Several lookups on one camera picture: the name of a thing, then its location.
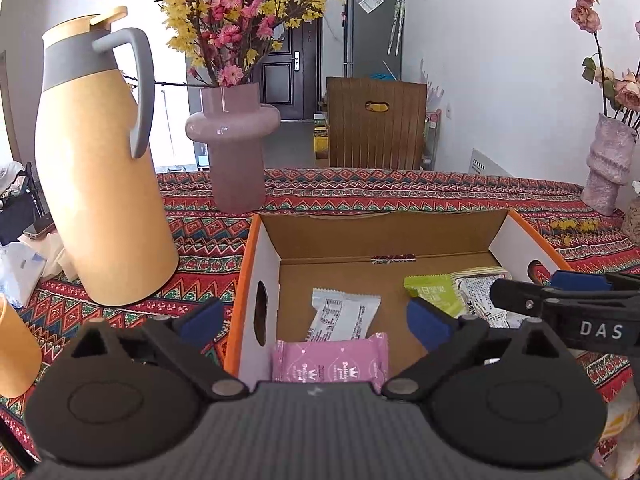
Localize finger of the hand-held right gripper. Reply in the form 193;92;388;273
489;278;557;318
550;269;640;297

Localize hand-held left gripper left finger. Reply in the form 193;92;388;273
52;297;249;402

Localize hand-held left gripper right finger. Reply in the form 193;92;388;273
381;295;591;402

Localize bright green snack packet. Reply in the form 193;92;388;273
404;274;461;318

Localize pale green snack packet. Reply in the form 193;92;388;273
447;267;513;328

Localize white table-print snack packet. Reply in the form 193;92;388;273
306;287;382;343

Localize pink snack packet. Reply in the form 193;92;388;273
272;332;390;383

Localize red orange cardboard box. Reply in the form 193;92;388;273
223;208;576;386

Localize fallen yellow petals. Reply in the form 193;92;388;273
550;217;601;246

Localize glass jar of oats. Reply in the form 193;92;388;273
621;195;640;246

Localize pale yellow plastic bag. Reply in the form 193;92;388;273
602;400;640;480

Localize textured pink vase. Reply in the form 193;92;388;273
580;112;638;217

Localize beige crumpled cloth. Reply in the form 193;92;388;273
42;235;76;281

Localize yellow ceramic mug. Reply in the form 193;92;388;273
0;292;42;398

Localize white plastic bag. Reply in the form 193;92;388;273
0;242;48;308

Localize brown wooden chair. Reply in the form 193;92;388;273
325;76;428;171

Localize dried pink roses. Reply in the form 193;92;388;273
567;0;640;128

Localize black bag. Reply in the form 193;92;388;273
0;162;51;246

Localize dark brown door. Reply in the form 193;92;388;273
260;0;326;122

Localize grey refrigerator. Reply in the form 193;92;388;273
344;0;405;81

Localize white folded umbrella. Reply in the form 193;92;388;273
387;0;405;57

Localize pink and yellow blossom branches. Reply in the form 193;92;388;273
115;0;436;88

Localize pink ring-shaped vase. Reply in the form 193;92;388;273
185;84;282;215

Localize yellow thermos jug grey handle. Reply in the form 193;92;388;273
34;6;180;307

